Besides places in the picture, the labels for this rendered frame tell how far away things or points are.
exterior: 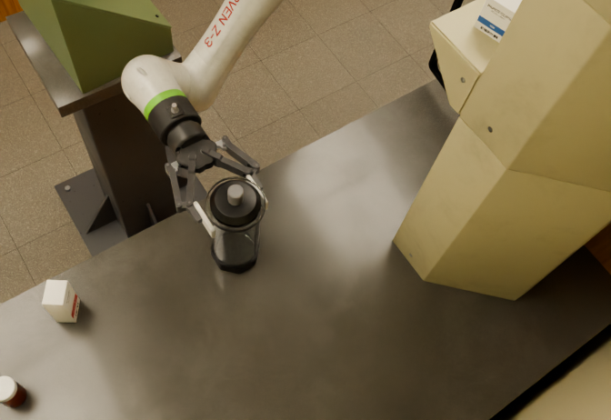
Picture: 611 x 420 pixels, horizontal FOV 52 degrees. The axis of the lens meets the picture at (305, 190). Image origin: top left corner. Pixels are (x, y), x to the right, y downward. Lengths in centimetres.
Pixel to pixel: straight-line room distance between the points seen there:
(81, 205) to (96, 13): 119
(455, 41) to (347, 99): 183
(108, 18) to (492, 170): 88
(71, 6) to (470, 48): 81
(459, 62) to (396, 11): 222
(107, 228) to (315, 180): 117
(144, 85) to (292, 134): 140
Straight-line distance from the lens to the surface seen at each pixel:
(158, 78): 130
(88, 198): 251
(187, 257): 135
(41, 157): 266
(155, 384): 128
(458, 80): 97
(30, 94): 285
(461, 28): 98
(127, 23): 150
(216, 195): 114
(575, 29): 80
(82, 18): 143
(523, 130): 92
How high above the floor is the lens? 218
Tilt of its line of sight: 61 degrees down
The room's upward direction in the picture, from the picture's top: 12 degrees clockwise
